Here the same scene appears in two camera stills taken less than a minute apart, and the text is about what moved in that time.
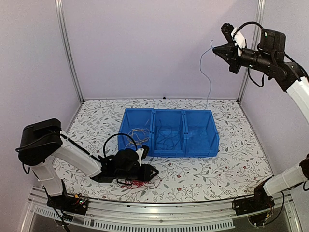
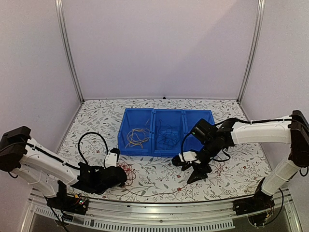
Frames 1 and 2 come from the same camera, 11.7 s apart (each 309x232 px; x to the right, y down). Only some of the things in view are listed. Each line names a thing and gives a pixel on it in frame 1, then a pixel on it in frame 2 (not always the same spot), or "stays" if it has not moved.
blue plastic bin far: (138, 123) stays
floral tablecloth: (240, 170) stays
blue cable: (167, 139) stays
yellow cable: (139, 136) stays
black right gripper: (229, 51) -> (198, 172)
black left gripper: (147, 170) -> (121, 185)
